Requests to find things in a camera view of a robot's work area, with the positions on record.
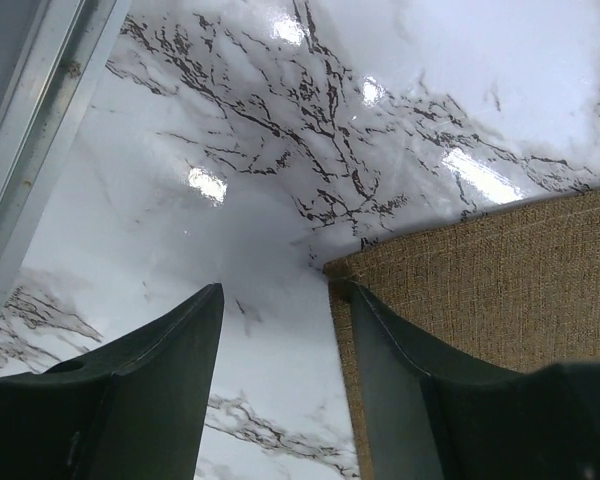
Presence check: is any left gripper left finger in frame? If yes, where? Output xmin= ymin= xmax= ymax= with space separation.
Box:
xmin=0 ymin=284 xmax=224 ymax=479

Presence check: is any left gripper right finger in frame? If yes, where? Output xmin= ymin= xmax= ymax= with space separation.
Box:
xmin=350 ymin=286 xmax=600 ymax=479

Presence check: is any brown cloth napkin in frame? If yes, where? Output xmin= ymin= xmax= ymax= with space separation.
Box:
xmin=324 ymin=190 xmax=600 ymax=479

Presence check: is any aluminium extrusion frame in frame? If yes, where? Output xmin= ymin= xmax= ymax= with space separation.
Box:
xmin=0 ymin=1 xmax=130 ymax=314

